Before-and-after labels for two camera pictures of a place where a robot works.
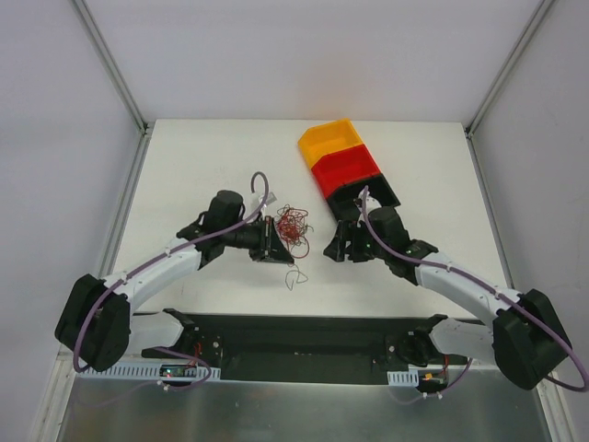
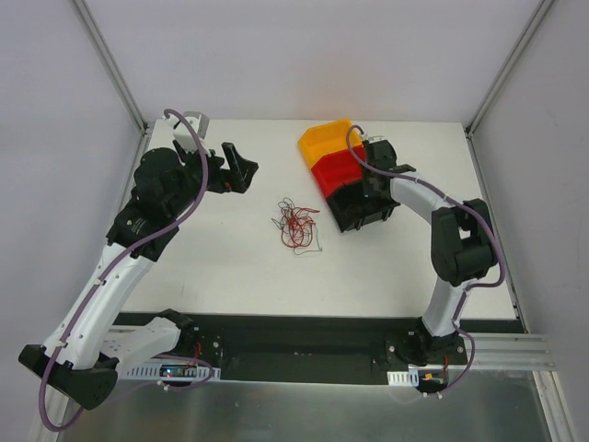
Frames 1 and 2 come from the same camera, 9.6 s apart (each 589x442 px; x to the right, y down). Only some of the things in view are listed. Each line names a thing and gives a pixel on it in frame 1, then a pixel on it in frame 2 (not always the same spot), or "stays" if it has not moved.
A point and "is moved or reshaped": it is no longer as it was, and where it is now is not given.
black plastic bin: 341,202 stays
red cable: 292,227 is moved or reshaped
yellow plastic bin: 327,138 stays
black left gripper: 267,238 → 223,175
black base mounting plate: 294,347 stays
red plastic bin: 336,168 stays
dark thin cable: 301,277 is moved or reshaped
